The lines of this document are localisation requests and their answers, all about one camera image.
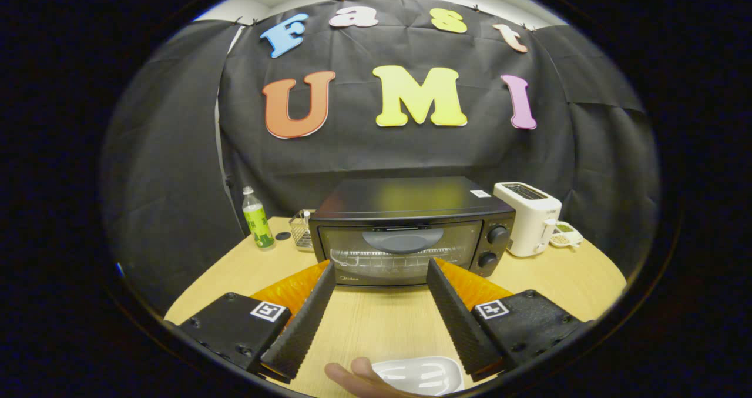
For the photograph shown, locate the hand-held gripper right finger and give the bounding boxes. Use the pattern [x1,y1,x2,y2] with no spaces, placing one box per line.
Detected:
[426,257,595,382]

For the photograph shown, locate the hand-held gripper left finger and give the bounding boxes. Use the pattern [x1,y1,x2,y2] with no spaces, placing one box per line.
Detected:
[177,261,337,384]

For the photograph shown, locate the black toaster oven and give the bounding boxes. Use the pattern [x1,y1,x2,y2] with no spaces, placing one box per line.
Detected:
[308,176,517,287]

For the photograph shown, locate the white toaster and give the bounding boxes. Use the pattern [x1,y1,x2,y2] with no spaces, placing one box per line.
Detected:
[493,182,563,258]

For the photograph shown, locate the white square plate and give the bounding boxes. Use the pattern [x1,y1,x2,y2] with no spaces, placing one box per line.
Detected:
[371,356,465,396]

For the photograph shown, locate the green drink bottle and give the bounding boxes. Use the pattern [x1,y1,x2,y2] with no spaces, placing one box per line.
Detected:
[242,186,276,249]

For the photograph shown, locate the white divided snack dish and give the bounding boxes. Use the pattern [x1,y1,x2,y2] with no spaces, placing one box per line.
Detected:
[549,220,585,250]

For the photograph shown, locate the small wire basket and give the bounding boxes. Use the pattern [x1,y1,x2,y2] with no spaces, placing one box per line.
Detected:
[288,209,315,253]

